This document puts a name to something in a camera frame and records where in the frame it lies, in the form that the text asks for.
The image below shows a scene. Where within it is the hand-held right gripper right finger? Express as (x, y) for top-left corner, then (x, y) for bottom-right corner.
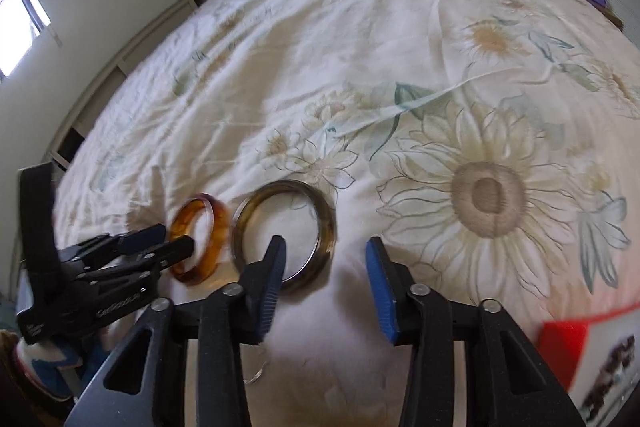
(365, 236), (586, 427)

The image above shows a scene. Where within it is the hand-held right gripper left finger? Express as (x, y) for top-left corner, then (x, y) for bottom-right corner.
(65, 235), (288, 427)

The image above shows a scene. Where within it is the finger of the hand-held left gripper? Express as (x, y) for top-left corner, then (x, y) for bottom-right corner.
(107, 223), (168, 258)
(122, 237), (196, 282)

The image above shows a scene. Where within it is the amber bangle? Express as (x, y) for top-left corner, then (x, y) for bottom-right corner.
(167, 193), (232, 286)

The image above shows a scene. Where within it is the dark brown bangle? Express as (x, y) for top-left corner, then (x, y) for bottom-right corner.
(230, 180), (338, 296)

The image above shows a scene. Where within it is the red jewelry box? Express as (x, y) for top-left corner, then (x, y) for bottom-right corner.
(537, 313), (640, 427)

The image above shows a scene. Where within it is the wooden bead bracelet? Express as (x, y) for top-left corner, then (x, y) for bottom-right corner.
(579, 335), (639, 414)

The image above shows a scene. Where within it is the person's left hand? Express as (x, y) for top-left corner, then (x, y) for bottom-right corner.
(14, 333), (108, 402)

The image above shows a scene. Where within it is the white louvred low cabinet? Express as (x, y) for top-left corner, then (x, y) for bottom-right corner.
(44, 0), (209, 174)

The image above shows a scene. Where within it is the window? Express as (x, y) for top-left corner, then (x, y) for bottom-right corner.
(0, 0), (52, 82)

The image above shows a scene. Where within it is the floral bed quilt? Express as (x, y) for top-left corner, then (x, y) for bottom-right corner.
(50, 0), (640, 427)

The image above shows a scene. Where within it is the wooden nightstand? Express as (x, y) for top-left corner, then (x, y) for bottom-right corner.
(560, 0), (627, 32)

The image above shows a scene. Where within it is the silver hoop bracelet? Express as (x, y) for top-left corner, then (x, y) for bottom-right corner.
(242, 359), (269, 386)

